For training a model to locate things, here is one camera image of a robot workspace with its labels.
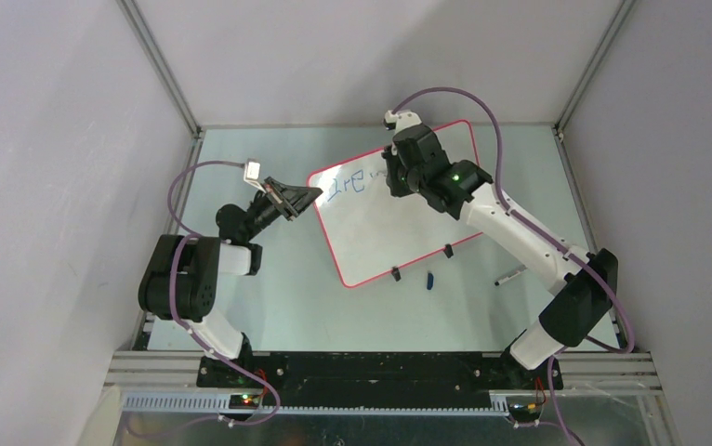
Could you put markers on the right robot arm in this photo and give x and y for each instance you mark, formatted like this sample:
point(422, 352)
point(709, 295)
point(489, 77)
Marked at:
point(582, 284)

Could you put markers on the controller board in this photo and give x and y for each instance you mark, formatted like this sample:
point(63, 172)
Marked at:
point(245, 402)
point(525, 414)

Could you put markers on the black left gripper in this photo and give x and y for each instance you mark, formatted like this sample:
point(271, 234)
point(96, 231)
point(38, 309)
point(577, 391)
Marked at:
point(295, 199)

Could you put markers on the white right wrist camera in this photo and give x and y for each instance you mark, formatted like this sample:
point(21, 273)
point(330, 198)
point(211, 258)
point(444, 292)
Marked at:
point(402, 124)

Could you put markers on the black marker pen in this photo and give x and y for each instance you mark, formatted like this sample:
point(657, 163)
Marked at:
point(509, 276)

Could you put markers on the pink-framed whiteboard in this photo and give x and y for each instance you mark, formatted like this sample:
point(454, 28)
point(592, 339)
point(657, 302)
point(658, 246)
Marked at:
point(370, 233)

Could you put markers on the black whiteboard foot clip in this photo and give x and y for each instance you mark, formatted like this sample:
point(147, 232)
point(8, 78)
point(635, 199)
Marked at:
point(395, 273)
point(448, 250)

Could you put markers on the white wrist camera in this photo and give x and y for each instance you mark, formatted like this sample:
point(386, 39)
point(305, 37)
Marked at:
point(251, 173)
point(402, 124)

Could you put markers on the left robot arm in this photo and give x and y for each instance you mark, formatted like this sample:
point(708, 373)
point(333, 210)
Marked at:
point(180, 282)

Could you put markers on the right controller board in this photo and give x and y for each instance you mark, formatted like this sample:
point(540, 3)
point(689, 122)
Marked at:
point(525, 414)

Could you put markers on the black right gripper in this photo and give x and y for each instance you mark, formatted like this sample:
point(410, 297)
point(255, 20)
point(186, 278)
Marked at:
point(392, 157)

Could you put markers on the aluminium frame rail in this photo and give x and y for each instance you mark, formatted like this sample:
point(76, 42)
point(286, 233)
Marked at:
point(166, 380)

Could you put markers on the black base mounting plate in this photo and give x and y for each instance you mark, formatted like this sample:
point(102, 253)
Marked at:
point(377, 380)

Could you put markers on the left controller board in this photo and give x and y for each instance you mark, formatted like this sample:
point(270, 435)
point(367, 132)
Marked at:
point(245, 402)

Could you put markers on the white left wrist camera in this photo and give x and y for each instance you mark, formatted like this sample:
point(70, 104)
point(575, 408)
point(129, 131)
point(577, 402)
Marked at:
point(251, 173)

